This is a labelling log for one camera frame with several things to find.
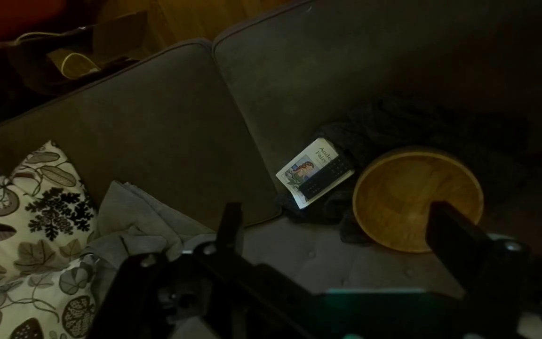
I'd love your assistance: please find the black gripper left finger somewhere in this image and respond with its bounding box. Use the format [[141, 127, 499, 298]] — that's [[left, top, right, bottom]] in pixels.
[[215, 202, 243, 262]]

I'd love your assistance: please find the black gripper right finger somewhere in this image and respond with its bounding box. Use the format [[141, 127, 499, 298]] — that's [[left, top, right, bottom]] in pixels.
[[426, 202, 523, 313]]

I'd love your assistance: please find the dark cloth on sofa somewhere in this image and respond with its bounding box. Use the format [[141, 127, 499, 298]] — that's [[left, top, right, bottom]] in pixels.
[[277, 98, 529, 245]]

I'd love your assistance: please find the round wooden bowl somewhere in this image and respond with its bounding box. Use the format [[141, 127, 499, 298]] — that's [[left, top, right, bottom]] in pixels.
[[352, 149, 486, 255]]

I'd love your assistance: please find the grey blanket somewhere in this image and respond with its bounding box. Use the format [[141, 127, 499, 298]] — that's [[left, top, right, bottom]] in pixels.
[[85, 181, 217, 302]]

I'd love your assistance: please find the leaf patterned cushion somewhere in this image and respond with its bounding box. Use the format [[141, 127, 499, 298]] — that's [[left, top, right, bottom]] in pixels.
[[0, 144, 98, 339]]

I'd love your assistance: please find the brown bag on floor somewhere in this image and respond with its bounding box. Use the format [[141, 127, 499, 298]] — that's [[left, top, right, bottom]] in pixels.
[[0, 12, 149, 123]]

